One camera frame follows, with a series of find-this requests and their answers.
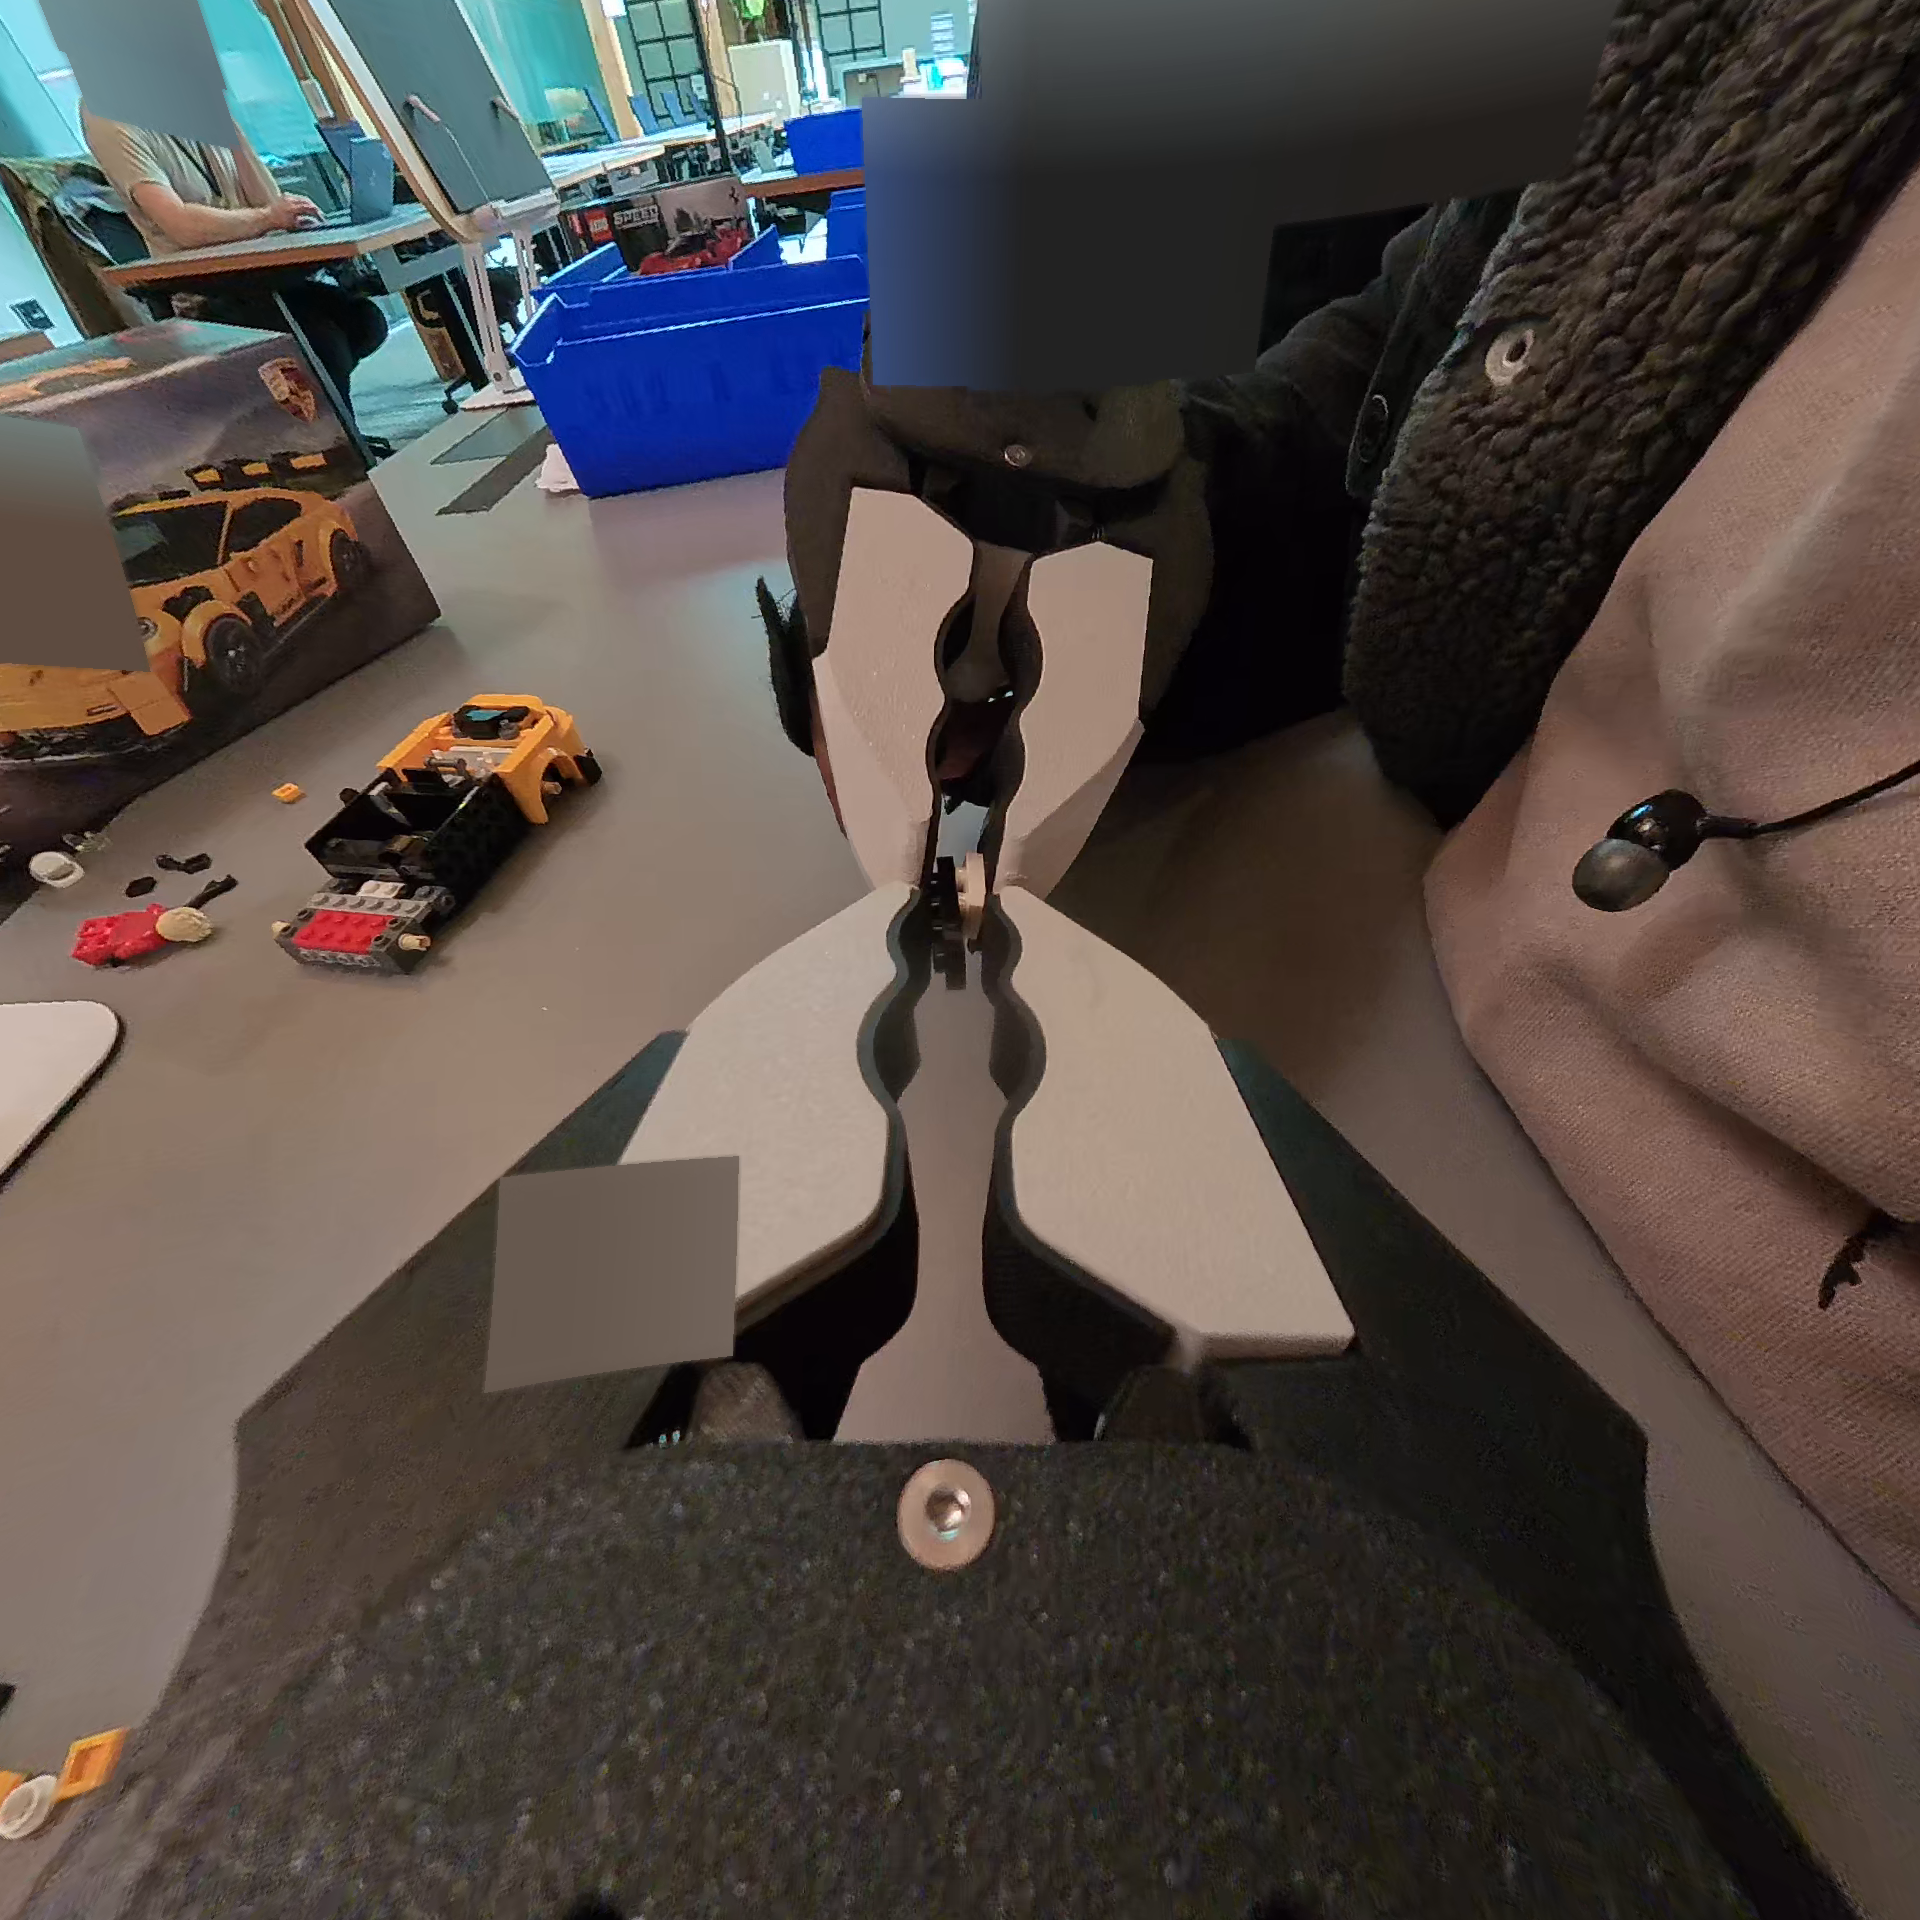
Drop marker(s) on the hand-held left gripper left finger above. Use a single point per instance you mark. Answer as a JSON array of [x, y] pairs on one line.
[[781, 1080]]

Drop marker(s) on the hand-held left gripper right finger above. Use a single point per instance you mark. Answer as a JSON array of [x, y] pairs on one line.
[[1153, 1170]]

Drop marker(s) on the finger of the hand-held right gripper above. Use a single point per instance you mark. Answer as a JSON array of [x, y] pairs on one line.
[[878, 643], [1090, 674]]

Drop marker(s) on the partly built lego car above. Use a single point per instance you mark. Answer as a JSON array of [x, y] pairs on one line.
[[437, 840]]

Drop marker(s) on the black lego set box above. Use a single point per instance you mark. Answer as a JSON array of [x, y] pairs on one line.
[[617, 232]]

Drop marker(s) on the white round lego piece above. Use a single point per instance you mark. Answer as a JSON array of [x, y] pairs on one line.
[[187, 925]]

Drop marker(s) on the red lego brick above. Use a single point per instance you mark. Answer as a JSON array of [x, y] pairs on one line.
[[119, 933]]

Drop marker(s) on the pile of mixed small lego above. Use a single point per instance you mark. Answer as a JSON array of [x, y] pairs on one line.
[[92, 1764]]

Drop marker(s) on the red plastic bin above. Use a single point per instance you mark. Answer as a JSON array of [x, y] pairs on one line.
[[692, 261]]

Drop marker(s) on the beige sweatshirt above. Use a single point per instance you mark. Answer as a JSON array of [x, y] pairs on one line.
[[1725, 1049]]

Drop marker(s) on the black fleece jacket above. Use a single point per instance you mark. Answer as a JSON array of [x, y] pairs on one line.
[[1652, 376]]

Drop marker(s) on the dark board on easel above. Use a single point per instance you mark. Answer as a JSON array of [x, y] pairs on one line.
[[437, 104]]

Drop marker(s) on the laptop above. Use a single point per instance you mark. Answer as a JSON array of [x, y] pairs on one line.
[[362, 174]]

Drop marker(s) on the grey office desk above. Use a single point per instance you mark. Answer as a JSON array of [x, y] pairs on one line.
[[269, 250]]

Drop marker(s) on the white tray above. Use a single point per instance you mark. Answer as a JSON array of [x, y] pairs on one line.
[[43, 1064]]

